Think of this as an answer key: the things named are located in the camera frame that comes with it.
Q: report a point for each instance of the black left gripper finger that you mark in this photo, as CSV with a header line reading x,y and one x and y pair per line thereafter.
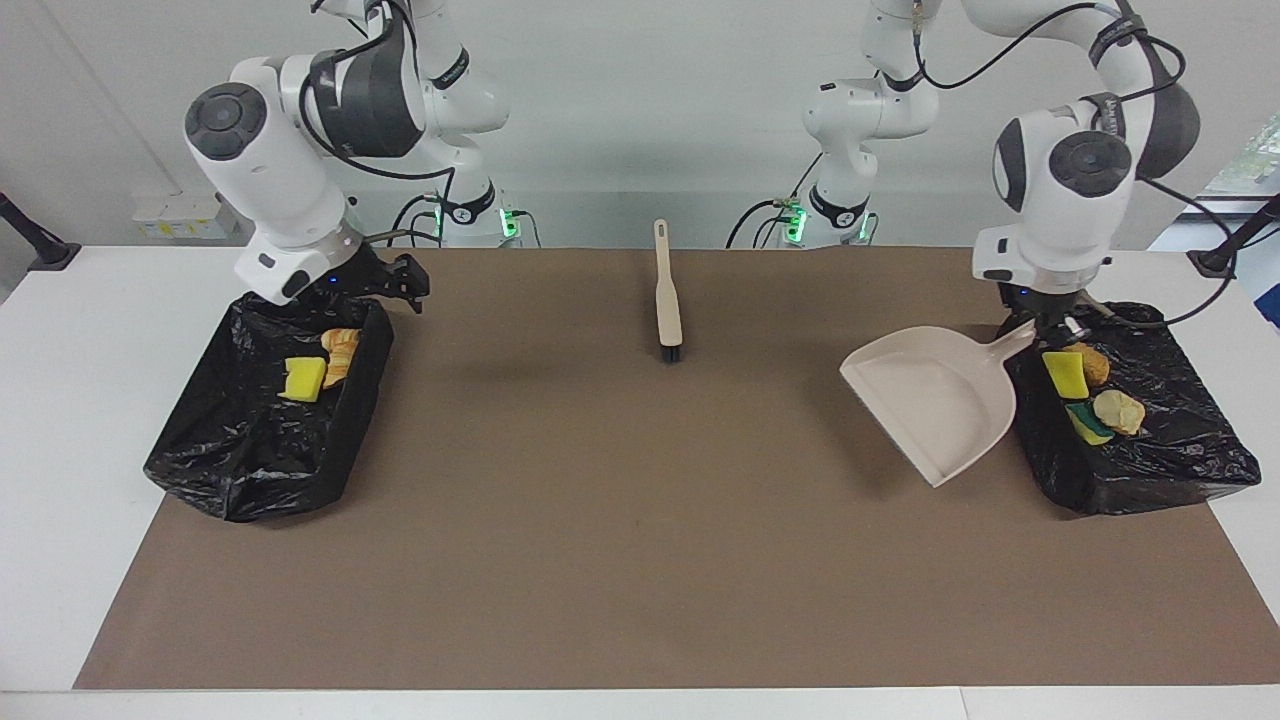
x,y
1070,328
1012,328

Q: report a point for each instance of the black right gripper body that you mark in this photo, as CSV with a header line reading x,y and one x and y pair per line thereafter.
x,y
365,280

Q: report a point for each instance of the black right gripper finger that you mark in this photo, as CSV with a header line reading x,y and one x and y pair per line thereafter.
x,y
412,280

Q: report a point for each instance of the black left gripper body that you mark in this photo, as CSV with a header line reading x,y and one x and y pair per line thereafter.
x,y
1040,303

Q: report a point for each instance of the corn cob bread piece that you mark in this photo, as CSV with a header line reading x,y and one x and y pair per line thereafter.
x,y
1095,365

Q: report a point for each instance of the small green yellow sponge piece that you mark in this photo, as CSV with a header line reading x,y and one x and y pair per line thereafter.
x,y
1065,375

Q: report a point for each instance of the torn cream foam bread piece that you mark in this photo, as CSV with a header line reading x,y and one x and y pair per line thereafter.
x,y
338,370
342,339

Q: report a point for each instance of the striped toy croissant piece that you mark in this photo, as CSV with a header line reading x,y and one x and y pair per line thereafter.
x,y
1120,412

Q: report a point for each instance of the large torn green yellow sponge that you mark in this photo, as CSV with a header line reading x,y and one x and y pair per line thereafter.
x,y
1090,425

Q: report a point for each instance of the beige plastic dustpan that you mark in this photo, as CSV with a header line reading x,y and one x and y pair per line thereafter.
x,y
940,400

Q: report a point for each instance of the plain yellow sponge piece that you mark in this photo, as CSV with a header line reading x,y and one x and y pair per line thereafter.
x,y
303,380

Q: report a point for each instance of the beige hand brush black bristles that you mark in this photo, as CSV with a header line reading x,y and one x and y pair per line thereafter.
x,y
667,300

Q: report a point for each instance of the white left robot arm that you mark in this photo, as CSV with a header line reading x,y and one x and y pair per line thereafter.
x,y
1050,200

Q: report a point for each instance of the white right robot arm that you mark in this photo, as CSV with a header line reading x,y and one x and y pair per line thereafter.
x,y
290,170

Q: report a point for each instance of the black bag lined bin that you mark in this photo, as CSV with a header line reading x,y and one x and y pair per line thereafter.
x,y
240,450
1160,440

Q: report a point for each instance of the black clamp stand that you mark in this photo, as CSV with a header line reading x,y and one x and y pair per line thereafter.
x,y
45,250
1215,262

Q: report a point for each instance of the blue plastic item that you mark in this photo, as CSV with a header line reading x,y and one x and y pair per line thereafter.
x,y
1270,300

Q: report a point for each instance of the large brown paper mat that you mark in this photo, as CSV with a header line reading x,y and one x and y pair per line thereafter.
x,y
640,600

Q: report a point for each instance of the white wall socket box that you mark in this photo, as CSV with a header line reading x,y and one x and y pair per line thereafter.
x,y
185,218

